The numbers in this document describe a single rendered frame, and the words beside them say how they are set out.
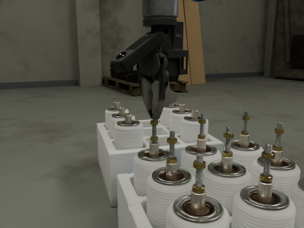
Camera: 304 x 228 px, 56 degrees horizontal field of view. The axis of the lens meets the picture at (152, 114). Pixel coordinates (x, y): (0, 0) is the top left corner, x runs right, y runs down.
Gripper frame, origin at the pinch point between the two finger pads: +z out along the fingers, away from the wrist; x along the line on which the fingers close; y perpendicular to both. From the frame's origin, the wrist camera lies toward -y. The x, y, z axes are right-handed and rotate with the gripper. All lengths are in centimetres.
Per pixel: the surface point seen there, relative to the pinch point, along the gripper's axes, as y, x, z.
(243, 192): 1.9, -23.4, 9.5
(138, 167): -4.0, -0.3, 11.5
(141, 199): -5.9, -4.2, 16.9
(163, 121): 37, 42, 16
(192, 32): 264, 260, -37
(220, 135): 89, 55, 35
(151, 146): -0.4, -0.4, 7.3
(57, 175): -5, 57, 35
